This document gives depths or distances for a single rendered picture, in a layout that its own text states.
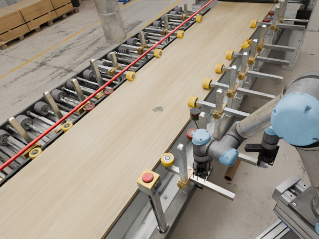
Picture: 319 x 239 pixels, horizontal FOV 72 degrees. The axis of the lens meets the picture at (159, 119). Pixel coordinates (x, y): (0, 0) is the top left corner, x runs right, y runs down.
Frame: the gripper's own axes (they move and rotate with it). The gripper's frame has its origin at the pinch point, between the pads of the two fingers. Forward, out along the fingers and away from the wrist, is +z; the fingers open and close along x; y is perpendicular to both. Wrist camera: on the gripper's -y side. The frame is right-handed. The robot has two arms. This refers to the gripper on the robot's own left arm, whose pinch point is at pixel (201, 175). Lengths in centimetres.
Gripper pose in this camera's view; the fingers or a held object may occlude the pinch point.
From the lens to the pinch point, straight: 122.5
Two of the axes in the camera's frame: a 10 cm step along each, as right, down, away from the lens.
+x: 9.7, 0.5, -2.4
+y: -2.0, 6.9, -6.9
